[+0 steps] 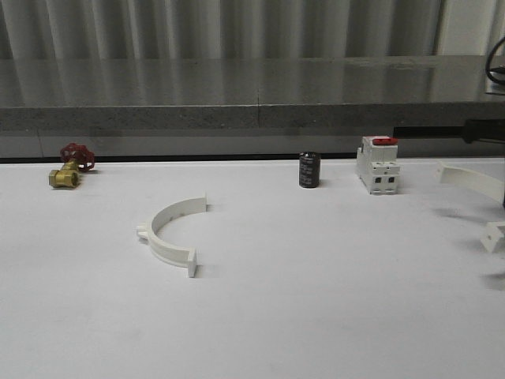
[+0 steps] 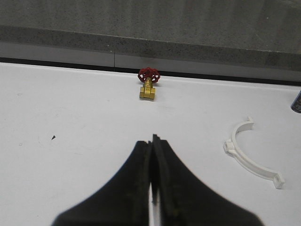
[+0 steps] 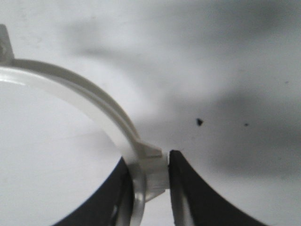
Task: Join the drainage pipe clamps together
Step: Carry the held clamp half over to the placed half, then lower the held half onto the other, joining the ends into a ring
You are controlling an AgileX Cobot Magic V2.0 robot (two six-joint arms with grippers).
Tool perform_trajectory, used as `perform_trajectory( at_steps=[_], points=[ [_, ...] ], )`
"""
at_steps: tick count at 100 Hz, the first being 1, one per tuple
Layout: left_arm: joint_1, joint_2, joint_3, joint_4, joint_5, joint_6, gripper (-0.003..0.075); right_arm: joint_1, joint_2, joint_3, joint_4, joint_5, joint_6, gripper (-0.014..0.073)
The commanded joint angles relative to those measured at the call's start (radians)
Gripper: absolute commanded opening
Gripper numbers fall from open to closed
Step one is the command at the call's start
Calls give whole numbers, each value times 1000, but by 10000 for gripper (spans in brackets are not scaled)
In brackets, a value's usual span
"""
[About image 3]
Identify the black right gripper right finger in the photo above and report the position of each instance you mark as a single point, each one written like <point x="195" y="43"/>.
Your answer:
<point x="196" y="203"/>

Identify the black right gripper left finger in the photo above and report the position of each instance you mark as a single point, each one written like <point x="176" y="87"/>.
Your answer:
<point x="110" y="205"/>

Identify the white half-ring pipe clamp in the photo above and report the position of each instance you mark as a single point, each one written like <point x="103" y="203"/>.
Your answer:
<point x="146" y="163"/>

